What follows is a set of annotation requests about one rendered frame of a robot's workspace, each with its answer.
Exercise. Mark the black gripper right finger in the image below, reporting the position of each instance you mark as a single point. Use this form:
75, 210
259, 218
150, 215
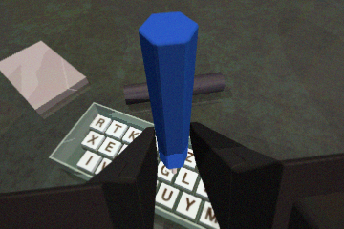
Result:
249, 190

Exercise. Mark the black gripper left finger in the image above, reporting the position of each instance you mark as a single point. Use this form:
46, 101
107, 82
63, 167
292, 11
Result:
121, 196

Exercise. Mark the keyboard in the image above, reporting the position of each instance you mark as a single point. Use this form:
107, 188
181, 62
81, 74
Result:
102, 133

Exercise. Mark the pale pink flat rectangular slab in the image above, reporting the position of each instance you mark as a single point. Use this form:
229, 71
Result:
42, 76

